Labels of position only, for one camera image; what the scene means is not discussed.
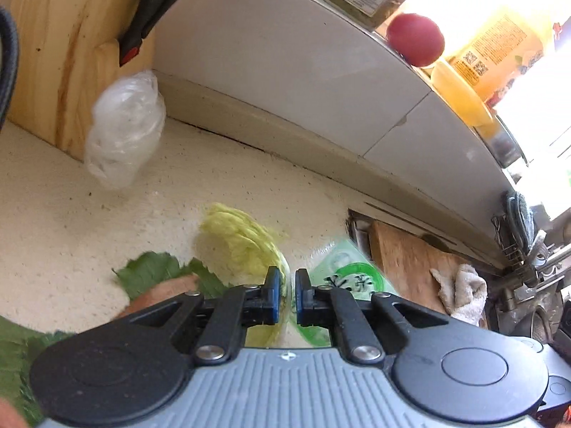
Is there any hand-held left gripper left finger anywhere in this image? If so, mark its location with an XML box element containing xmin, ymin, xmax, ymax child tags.
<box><xmin>89</xmin><ymin>266</ymin><xmax>282</xmax><ymax>364</ymax></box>

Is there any grey scouring pad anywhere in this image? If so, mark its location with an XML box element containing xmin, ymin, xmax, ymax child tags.
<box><xmin>504</xmin><ymin>191</ymin><xmax>536</xmax><ymax>250</ymax></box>

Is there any dark green leaf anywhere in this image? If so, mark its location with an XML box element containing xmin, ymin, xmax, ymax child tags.
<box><xmin>111</xmin><ymin>251</ymin><xmax>233</xmax><ymax>304</ymax></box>
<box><xmin>0</xmin><ymin>316</ymin><xmax>74</xmax><ymax>426</ymax></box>

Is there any black braided cable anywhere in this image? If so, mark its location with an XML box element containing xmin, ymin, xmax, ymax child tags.
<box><xmin>0</xmin><ymin>6</ymin><xmax>21</xmax><ymax>128</ymax></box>

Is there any wooden knife block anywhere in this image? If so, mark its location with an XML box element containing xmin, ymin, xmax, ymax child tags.
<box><xmin>0</xmin><ymin>0</ymin><xmax>157</xmax><ymax>161</ymax></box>

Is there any green snack packet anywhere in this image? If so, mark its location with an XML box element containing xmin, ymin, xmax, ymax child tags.
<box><xmin>290</xmin><ymin>238</ymin><xmax>400</xmax><ymax>348</ymax></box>

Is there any napa cabbage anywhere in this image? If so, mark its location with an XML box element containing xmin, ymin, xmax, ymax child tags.
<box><xmin>198</xmin><ymin>203</ymin><xmax>290</xmax><ymax>348</ymax></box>

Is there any small clear plastic bag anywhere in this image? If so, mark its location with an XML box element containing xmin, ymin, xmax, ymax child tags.
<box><xmin>85</xmin><ymin>71</ymin><xmax>167</xmax><ymax>189</ymax></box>

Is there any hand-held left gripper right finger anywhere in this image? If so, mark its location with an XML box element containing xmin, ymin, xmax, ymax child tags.
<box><xmin>295</xmin><ymin>269</ymin><xmax>478</xmax><ymax>364</ymax></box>

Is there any grey towel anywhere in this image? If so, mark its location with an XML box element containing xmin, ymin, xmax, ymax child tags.
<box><xmin>430</xmin><ymin>263</ymin><xmax>488</xmax><ymax>327</ymax></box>

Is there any red tomato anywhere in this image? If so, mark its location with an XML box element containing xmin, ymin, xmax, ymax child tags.
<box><xmin>386</xmin><ymin>12</ymin><xmax>445</xmax><ymax>68</ymax></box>

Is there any wooden cutting board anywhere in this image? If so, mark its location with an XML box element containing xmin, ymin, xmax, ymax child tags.
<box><xmin>368</xmin><ymin>220</ymin><xmax>489</xmax><ymax>328</ymax></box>

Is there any wire rack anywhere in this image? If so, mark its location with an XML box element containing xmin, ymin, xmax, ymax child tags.
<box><xmin>491</xmin><ymin>214</ymin><xmax>542</xmax><ymax>272</ymax></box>

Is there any orange carrot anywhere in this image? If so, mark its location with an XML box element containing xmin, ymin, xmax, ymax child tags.
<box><xmin>111</xmin><ymin>274</ymin><xmax>200</xmax><ymax>320</ymax></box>

